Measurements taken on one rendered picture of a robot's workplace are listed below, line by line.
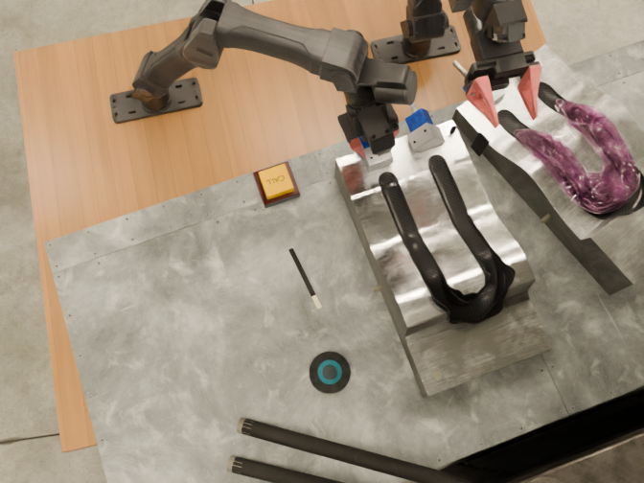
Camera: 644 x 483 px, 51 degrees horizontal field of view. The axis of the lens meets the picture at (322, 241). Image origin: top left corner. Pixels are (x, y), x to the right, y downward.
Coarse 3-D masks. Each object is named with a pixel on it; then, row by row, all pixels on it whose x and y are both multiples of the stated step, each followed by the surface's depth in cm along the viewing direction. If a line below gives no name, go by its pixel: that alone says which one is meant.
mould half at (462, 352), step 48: (432, 192) 134; (480, 192) 135; (384, 240) 132; (432, 240) 131; (384, 288) 132; (528, 288) 129; (432, 336) 129; (480, 336) 129; (528, 336) 129; (432, 384) 126
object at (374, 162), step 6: (360, 138) 132; (366, 144) 132; (366, 150) 130; (366, 156) 130; (372, 156) 130; (378, 156) 130; (384, 156) 130; (390, 156) 130; (366, 162) 133; (372, 162) 130; (378, 162) 130; (384, 162) 132; (390, 162) 133; (372, 168) 132; (378, 168) 134
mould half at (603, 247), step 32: (544, 64) 146; (512, 96) 144; (576, 96) 143; (608, 96) 140; (480, 128) 142; (544, 128) 140; (640, 128) 138; (512, 160) 137; (640, 160) 138; (544, 192) 134; (576, 224) 134; (608, 224) 130; (640, 224) 130; (576, 256) 139; (608, 256) 128; (640, 256) 128; (608, 288) 136
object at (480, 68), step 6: (516, 54) 104; (522, 54) 104; (528, 54) 104; (534, 54) 105; (486, 60) 104; (492, 60) 104; (528, 60) 105; (534, 60) 105; (474, 66) 104; (480, 66) 104; (486, 66) 104; (492, 66) 104; (468, 72) 107; (474, 72) 104; (480, 72) 105; (486, 72) 107; (468, 78) 108; (474, 78) 108; (498, 78) 107; (510, 78) 110; (468, 84) 108
